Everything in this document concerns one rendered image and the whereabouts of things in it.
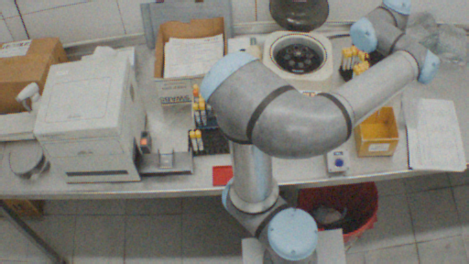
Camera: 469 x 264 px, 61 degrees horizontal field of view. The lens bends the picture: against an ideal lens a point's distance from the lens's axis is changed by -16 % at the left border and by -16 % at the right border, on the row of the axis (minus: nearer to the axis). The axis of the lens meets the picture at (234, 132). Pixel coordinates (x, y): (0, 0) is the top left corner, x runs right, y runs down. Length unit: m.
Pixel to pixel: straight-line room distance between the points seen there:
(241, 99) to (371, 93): 0.24
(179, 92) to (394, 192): 1.36
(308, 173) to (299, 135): 0.74
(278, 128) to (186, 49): 1.04
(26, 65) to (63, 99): 0.43
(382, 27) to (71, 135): 0.87
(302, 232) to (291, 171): 0.42
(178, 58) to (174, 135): 0.30
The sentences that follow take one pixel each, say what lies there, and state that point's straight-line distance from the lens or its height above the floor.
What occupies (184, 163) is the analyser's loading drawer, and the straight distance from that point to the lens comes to 1.44.
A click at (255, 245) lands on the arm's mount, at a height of 0.91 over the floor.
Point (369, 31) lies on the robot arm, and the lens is 1.02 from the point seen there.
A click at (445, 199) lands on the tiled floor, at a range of 2.57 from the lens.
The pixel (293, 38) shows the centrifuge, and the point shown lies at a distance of 1.67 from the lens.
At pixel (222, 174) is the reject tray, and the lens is 1.45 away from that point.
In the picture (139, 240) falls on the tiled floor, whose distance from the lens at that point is 2.37.
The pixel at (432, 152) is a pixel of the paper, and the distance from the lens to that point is 1.57.
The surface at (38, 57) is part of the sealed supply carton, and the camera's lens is 1.76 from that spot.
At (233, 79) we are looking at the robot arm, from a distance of 0.77.
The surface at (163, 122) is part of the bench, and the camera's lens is 1.59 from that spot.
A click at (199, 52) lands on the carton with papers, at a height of 0.94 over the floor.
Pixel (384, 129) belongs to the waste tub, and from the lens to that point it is 1.58.
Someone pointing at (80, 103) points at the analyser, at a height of 1.17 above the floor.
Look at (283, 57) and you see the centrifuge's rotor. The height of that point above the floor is 0.98.
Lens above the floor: 2.13
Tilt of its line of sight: 55 degrees down
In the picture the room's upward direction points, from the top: 6 degrees counter-clockwise
